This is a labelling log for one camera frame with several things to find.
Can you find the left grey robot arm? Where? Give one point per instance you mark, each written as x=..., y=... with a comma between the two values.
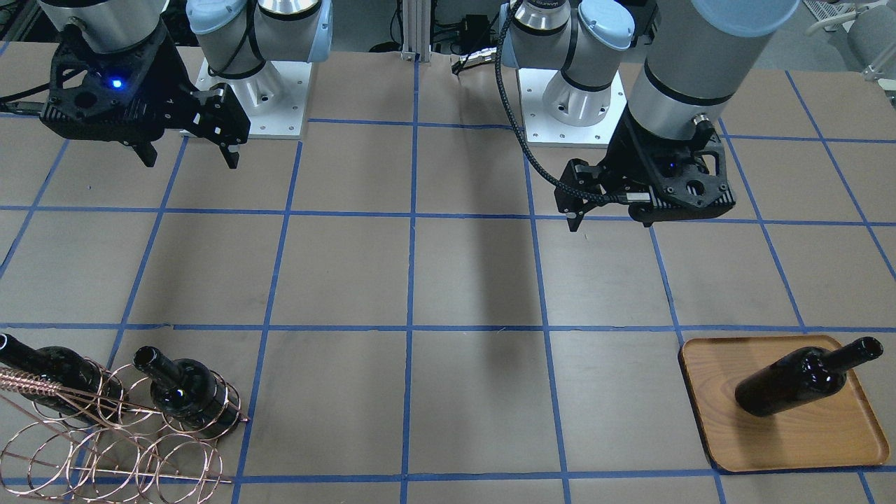
x=391, y=138

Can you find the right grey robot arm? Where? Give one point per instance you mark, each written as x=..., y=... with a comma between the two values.
x=238, y=37

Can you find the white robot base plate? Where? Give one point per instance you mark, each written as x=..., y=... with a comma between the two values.
x=275, y=99

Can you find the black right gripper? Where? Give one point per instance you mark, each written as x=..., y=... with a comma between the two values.
x=170, y=82

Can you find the aluminium frame post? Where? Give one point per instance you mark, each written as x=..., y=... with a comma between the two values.
x=417, y=17

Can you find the dark wine bottle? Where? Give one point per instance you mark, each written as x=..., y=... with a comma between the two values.
x=803, y=376
x=56, y=363
x=188, y=393

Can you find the copper wire bottle basket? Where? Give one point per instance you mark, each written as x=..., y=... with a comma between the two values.
x=143, y=457

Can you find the wooden tray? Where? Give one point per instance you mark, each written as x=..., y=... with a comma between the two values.
x=839, y=431

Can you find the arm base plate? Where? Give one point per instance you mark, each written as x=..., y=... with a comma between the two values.
x=556, y=114

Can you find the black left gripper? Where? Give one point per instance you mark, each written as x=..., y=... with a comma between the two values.
x=625, y=162

